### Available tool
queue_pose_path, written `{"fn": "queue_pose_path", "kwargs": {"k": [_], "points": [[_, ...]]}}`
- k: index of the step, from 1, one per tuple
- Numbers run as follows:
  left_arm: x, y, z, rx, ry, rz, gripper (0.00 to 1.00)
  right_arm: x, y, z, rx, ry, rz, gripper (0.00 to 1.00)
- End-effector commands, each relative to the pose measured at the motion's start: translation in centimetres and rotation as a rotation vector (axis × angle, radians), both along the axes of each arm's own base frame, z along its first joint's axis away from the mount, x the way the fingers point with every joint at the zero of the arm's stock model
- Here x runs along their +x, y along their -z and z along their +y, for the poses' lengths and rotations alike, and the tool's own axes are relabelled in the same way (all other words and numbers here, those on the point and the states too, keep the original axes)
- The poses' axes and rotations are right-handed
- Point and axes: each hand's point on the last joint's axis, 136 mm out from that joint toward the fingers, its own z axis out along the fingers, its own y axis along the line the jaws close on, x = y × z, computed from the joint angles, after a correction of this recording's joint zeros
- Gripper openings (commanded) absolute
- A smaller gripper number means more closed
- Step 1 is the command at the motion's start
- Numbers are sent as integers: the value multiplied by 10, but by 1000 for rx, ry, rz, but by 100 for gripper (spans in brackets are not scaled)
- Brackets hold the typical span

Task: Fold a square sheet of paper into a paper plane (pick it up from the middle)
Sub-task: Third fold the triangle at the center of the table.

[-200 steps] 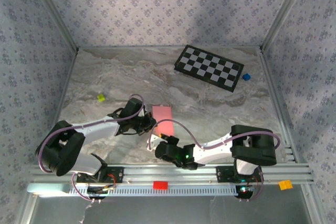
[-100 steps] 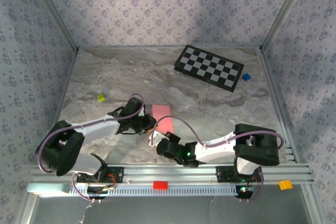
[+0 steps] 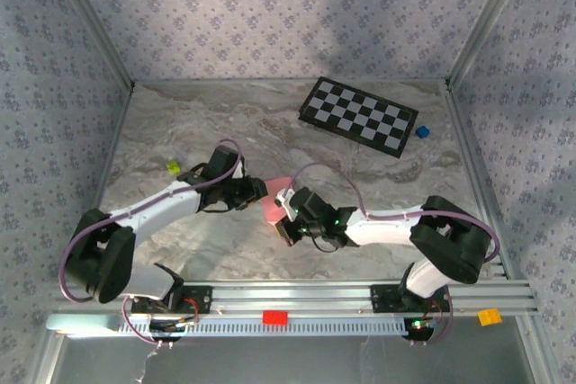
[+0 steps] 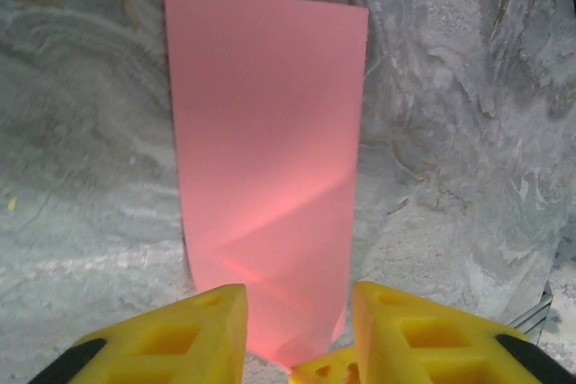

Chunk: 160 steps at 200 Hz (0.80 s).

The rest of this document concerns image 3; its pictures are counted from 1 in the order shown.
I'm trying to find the pink paper sheet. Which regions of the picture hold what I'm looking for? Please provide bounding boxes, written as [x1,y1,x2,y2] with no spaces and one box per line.
[262,175,293,228]

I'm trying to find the aluminium frame rail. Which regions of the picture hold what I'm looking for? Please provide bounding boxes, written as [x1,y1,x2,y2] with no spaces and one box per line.
[67,85,136,284]
[443,80,517,281]
[132,77,449,86]

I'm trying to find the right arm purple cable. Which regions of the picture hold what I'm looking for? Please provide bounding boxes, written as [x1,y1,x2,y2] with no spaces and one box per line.
[287,162,501,349]

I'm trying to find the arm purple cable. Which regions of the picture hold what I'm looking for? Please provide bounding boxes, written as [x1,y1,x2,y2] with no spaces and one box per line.
[287,162,501,349]
[58,138,248,349]

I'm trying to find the red toy brick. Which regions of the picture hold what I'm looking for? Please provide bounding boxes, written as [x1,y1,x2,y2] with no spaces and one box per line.
[262,309,289,326]

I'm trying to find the aluminium frame post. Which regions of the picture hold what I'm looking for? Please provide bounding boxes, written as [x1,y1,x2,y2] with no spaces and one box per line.
[445,0,541,91]
[44,0,136,91]

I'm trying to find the orange toy brick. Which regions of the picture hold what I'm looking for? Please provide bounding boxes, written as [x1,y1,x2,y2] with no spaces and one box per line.
[477,308,503,327]

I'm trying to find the pale blue flat plate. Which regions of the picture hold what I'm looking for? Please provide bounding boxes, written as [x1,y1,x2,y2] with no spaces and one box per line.
[47,314,121,335]

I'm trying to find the black white checkerboard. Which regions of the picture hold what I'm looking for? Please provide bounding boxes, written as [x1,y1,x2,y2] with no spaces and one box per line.
[297,76,419,159]

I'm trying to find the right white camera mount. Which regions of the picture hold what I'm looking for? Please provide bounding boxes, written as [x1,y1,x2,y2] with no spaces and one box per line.
[274,188,296,210]

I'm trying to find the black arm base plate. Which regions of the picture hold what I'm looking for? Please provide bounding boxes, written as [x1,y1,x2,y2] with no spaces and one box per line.
[370,283,454,315]
[130,285,213,316]

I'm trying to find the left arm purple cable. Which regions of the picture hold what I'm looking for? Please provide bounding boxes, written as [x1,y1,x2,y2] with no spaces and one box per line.
[58,138,248,349]

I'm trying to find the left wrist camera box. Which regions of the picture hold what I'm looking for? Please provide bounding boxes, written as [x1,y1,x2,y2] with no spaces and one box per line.
[207,148,245,183]

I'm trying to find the wide aluminium extrusion rail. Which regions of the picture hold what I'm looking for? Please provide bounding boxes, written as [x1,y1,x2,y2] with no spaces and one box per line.
[49,280,540,317]

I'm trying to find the white slotted cable duct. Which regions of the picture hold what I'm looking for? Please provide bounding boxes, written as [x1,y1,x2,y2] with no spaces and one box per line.
[117,315,409,338]

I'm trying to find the black round controller board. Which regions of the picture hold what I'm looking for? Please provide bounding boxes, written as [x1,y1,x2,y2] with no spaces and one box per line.
[149,318,199,341]
[404,317,437,340]

